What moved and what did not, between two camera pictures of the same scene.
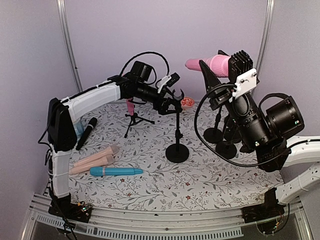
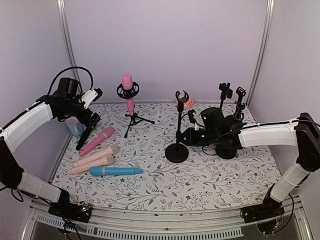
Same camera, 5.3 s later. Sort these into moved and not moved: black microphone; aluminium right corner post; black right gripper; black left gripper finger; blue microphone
Moved: black left gripper finger; black right gripper
Not moved: blue microphone; aluminium right corner post; black microphone
